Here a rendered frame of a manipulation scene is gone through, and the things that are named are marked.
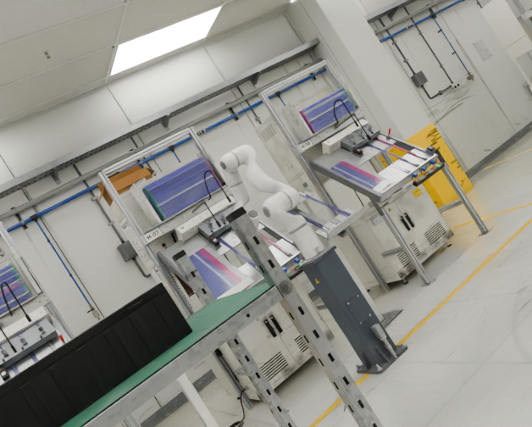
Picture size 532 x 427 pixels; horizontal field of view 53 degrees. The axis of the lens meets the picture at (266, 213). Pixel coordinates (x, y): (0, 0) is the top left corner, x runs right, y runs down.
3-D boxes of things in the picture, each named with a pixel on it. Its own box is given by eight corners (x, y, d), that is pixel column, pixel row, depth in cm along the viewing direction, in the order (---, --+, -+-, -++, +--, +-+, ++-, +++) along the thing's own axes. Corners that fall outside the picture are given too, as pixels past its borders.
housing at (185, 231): (239, 214, 391) (237, 199, 382) (185, 248, 368) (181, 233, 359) (232, 209, 396) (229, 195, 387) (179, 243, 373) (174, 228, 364)
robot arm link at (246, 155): (279, 219, 301) (300, 206, 309) (285, 207, 292) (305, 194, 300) (224, 162, 317) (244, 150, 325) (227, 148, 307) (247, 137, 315)
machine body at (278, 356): (340, 344, 374) (292, 269, 374) (265, 408, 342) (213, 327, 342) (298, 346, 432) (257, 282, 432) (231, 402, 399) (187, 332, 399)
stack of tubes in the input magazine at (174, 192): (223, 185, 385) (203, 154, 385) (164, 219, 361) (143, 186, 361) (218, 191, 396) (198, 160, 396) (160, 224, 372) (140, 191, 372)
